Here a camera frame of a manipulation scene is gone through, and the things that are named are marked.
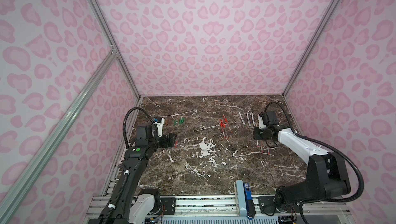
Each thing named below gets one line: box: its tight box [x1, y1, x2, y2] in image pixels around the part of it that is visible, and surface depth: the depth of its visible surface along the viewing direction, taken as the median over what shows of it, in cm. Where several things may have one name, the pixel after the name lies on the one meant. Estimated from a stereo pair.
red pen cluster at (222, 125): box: [218, 118, 226, 139], surface depth 106 cm
